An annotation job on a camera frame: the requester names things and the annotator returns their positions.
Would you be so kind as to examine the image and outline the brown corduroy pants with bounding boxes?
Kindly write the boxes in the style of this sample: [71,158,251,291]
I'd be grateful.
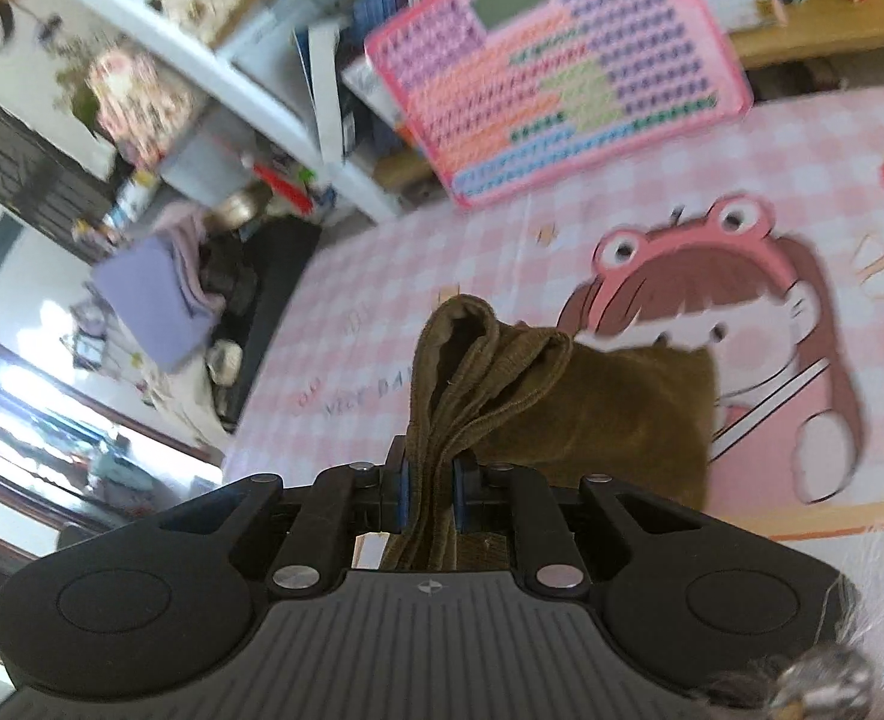
[377,294,720,575]

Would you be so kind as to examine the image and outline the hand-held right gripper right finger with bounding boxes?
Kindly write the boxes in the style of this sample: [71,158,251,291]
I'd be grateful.
[453,457,703,593]

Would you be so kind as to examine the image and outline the brass bowl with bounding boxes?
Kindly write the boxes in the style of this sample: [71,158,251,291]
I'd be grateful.
[208,183,271,230]

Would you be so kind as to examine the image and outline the pink toy learning tablet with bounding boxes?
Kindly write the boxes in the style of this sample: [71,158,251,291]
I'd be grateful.
[364,0,755,212]

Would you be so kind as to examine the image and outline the pink checked cartoon table mat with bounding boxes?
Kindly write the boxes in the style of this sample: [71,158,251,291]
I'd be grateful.
[220,82,884,691]

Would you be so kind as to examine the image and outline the red pen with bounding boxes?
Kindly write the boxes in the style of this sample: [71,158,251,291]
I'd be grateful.
[250,160,316,215]

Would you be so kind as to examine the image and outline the stack of folded lavender clothes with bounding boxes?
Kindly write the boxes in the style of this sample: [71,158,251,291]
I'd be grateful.
[92,202,226,373]

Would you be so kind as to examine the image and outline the floral fabric bag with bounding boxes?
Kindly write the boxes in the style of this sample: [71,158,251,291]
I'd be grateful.
[80,44,203,167]

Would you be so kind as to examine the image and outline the thick white book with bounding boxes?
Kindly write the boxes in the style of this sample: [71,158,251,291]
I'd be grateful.
[295,22,350,167]

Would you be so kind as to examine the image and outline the white jacket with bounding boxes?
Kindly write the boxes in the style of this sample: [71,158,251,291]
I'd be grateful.
[136,360,227,460]

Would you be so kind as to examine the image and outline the white wooden bookshelf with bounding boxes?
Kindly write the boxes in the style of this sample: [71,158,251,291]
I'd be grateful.
[47,0,884,223]

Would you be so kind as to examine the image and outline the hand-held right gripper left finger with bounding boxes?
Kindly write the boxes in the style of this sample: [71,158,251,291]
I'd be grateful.
[157,435,413,593]

